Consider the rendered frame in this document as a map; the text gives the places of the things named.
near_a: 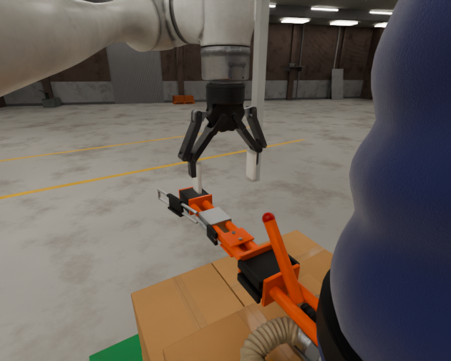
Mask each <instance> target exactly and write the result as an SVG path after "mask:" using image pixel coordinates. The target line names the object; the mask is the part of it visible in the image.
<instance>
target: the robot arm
mask: <svg viewBox="0 0 451 361"><path fill-rule="evenodd" d="M255 19H256V0H113V1H109V2H105V3H92V2H88V1H83V0H0V97H1V96H4V95H6V94H9V93H10V92H13V91H15V90H18V89H20V88H22V87H25V86H27V85H30V84H32V83H34V82H37V81H39V80H42V79H44V78H46V77H49V76H52V75H53V74H56V73H58V72H61V71H64V70H66V69H68V68H70V67H73V66H75V65H76V64H79V63H80V62H82V61H84V60H86V59H87V58H89V57H91V56H92V55H93V54H95V53H97V52H98V51H100V50H101V49H103V48H105V47H106V46H108V45H110V44H115V43H121V42H126V43H127V44H128V45H129V46H130V47H131V48H133V49H134V50H137V51H139V52H149V51H162V50H169V49H173V48H174V47H181V46H183V45H186V44H200V48H201V51H200V54H201V69H202V79H203V80H209V83H208V84H207V85H206V102H207V109H206V111H199V110H192V112H191V122H190V125H189V127H188V130H187V132H186V135H185V138H184V140H183V143H182V145H181V148H180V151H179V153H178V157H179V159H181V160H182V161H184V162H185V161H186V162H188V174H189V176H190V177H191V178H192V179H193V190H195V191H196V192H197V193H198V194H201V193H202V184H201V166H200V161H198V159H199V157H200V156H201V154H202V153H203V151H204V150H205V148H206V147H207V145H208V143H209V142H210V141H211V139H212V138H213V136H214V135H216V134H217V133H218V131H219V132H221V133H222V132H225V131H228V130H229V131H234V130H236V131H237V132H238V134H239V135H240V136H241V137H242V138H243V140H244V141H245V142H246V144H247V145H248V147H249V148H250V149H251V150H250V149H247V158H246V177H247V178H248V179H249V180H251V181H256V165H258V156H259V153H261V152H262V151H263V149H262V148H266V147H267V143H266V140H265V138H264V135H263V132H262V129H261V126H260V124H259V121H258V118H257V108H256V107H252V106H246V107H245V108H243V103H244V101H245V85H244V84H243V83H242V80H247V79H248V78H249V63H250V54H251V51H250V45H251V37H252V34H253V30H254V25H255ZM243 116H245V117H246V119H247V121H248V124H249V127H250V129H251V132H252V134H253V137H254V139H253V137H252V136H251V134H250V133H249V132H248V131H247V129H246V126H245V125H244V124H243V122H242V121H241V120H242V118H243ZM205 118H206V119H207V120H208V124H207V125H206V126H205V128H204V131H203V133H202V134H201V136H200V137H199V138H198V140H197V142H196V143H195V140H196V138H197V136H198V133H199V130H200V127H201V124H202V122H203V121H204V119H205ZM194 143H195V144H194ZM193 145H194V146H193Z"/></svg>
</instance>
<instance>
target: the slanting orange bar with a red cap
mask: <svg viewBox="0 0 451 361"><path fill-rule="evenodd" d="M262 220H263V223H264V226H265V228H266V231H267V234H268V237H269V240H270V242H271V245H272V248H273V252H274V254H275V256H276V260H277V262H278V266H279V268H280V270H281V274H282V277H283V280H284V282H285V285H286V288H287V291H288V294H289V296H290V298H291V299H292V300H293V301H294V302H295V303H296V304H299V303H302V302H303V301H304V297H303V295H302V293H301V289H300V286H299V283H298V281H297V278H296V275H295V273H294V270H293V267H292V265H291V261H290V259H289V257H288V253H287V251H286V247H285V245H284V242H283V239H282V237H281V234H280V231H279V229H278V225H277V223H276V219H275V216H274V215H273V214H272V213H270V212H267V213H264V214H263V216H262Z"/></svg>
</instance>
